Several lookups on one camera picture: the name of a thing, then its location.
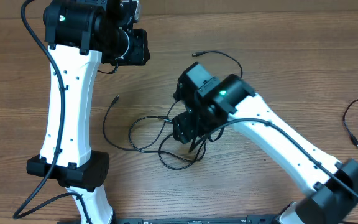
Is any black usb cable long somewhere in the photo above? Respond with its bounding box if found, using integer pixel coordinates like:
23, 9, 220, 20
101, 95, 208, 171

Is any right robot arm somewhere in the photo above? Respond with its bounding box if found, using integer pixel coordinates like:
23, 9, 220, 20
173, 62, 358, 223

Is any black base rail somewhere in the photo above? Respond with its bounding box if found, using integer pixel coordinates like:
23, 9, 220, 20
57, 202, 307, 224

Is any black usb cable short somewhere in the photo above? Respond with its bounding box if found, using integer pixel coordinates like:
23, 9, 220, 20
191, 50, 244, 79

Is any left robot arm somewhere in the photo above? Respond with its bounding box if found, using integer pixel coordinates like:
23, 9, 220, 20
26, 1, 150, 223

